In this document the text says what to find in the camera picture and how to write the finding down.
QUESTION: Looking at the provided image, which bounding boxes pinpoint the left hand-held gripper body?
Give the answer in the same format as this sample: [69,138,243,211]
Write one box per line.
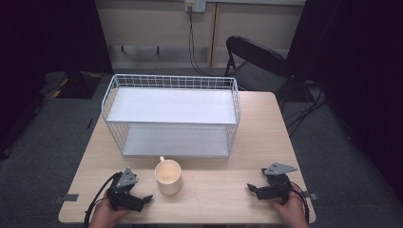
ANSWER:
[106,166,145,214]

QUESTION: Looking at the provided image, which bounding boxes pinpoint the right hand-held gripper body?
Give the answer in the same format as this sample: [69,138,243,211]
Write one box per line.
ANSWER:
[256,161,298,204]

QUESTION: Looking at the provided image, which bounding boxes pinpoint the person's left hand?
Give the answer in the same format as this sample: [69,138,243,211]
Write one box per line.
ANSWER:
[87,198,131,228]

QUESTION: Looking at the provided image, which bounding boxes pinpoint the person's right hand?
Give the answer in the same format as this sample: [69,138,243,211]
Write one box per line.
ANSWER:
[269,183,311,228]

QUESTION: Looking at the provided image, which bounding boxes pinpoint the cream cup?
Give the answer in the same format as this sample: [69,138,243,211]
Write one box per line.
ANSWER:
[154,155,184,196]

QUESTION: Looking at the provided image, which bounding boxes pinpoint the grey tape strip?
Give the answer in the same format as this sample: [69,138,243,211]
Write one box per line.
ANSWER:
[53,193,80,204]
[301,190,319,201]

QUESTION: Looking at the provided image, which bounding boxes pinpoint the black stand base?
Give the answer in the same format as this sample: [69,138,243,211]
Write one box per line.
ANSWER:
[40,70,106,100]

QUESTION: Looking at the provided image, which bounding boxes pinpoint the black folding chair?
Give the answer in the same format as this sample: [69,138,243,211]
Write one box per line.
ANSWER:
[223,35,306,103]

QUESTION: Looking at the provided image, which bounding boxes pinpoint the dark curtain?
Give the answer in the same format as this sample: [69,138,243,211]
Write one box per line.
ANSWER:
[0,0,114,160]
[285,0,403,203]

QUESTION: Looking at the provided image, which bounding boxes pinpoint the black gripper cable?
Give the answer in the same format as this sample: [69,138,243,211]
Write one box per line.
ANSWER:
[289,181,311,223]
[83,171,124,228]

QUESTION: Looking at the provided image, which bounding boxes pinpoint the black floor cables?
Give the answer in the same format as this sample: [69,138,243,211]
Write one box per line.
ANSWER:
[284,85,331,138]

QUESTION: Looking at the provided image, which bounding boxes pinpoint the white wire shelf rack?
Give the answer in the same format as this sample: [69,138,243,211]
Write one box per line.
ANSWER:
[101,73,242,160]

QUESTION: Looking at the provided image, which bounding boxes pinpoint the black wall cable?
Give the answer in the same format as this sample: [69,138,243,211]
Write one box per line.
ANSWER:
[187,6,217,77]

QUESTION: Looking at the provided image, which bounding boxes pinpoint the white wall socket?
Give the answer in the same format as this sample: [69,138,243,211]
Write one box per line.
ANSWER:
[184,0,207,14]

